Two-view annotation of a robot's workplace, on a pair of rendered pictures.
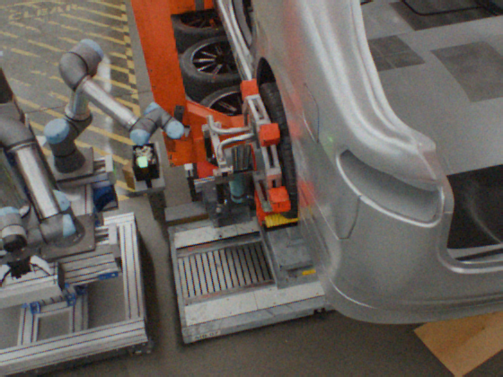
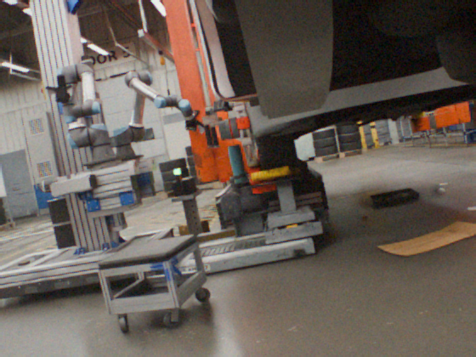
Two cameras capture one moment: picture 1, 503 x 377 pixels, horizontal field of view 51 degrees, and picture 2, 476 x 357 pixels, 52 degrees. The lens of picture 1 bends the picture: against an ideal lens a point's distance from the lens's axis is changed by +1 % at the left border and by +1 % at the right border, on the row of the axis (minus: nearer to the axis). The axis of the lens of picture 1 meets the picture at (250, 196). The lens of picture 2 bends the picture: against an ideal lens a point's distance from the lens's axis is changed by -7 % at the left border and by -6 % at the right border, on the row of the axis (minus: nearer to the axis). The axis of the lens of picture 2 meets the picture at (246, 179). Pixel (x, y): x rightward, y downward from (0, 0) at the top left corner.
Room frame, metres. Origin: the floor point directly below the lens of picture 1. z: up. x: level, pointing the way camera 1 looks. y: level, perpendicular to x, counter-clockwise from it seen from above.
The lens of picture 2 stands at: (-1.42, -0.74, 0.68)
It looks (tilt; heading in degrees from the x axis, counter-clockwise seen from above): 3 degrees down; 12
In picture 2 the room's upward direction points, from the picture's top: 12 degrees counter-clockwise
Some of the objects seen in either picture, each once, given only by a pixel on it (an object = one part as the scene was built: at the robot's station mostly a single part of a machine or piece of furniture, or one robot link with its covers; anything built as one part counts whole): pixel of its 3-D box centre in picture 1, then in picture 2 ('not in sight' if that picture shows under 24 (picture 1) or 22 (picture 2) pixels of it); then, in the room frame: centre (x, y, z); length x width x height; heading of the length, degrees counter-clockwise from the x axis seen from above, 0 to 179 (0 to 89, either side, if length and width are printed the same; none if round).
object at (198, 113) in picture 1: (235, 122); (249, 149); (2.43, 0.04, 0.69); 0.52 x 0.17 x 0.35; 98
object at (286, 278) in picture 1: (296, 244); (291, 226); (1.96, -0.24, 0.13); 0.50 x 0.36 x 0.10; 8
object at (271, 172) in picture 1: (260, 155); (246, 125); (1.93, -0.07, 0.85); 0.54 x 0.07 x 0.54; 8
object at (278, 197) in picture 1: (278, 199); (243, 123); (1.62, -0.12, 0.85); 0.09 x 0.08 x 0.07; 8
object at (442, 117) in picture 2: not in sight; (432, 113); (4.64, -1.72, 0.69); 0.52 x 0.17 x 0.35; 98
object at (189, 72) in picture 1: (225, 70); not in sight; (3.51, 0.09, 0.39); 0.66 x 0.66 x 0.24
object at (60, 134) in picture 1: (59, 135); (121, 135); (2.06, 0.87, 0.98); 0.13 x 0.12 x 0.14; 154
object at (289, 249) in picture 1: (295, 222); (286, 198); (1.96, -0.24, 0.32); 0.40 x 0.30 x 0.28; 8
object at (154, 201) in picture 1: (154, 190); (194, 223); (2.45, 0.60, 0.21); 0.10 x 0.10 x 0.42; 8
